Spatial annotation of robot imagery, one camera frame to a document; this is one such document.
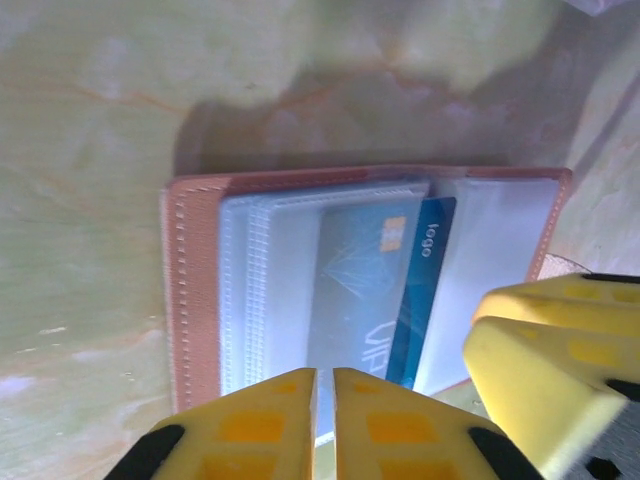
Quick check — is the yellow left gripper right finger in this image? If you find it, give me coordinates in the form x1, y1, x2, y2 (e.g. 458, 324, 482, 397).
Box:
333, 368, 546, 480

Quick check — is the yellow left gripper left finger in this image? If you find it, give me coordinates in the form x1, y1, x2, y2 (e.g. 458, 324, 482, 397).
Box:
102, 368, 319, 480

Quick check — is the blue card packet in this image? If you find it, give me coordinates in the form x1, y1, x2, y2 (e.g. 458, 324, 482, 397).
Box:
383, 196, 458, 391

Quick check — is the grey-blue chip credit card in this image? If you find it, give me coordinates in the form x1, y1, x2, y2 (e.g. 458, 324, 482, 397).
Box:
305, 202, 424, 401

